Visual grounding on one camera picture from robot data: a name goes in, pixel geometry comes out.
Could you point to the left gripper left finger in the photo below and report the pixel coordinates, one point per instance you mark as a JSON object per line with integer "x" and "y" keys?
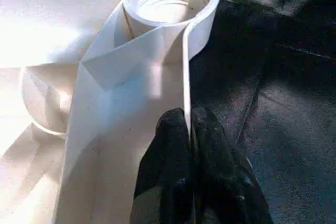
{"x": 165, "y": 169}

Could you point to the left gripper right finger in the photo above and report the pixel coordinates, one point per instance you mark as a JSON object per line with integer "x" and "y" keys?
{"x": 223, "y": 182}

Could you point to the white plastic table top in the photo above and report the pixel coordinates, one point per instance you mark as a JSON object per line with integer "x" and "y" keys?
{"x": 39, "y": 37}

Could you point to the black mat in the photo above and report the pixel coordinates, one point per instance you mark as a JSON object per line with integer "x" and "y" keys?
{"x": 288, "y": 103}

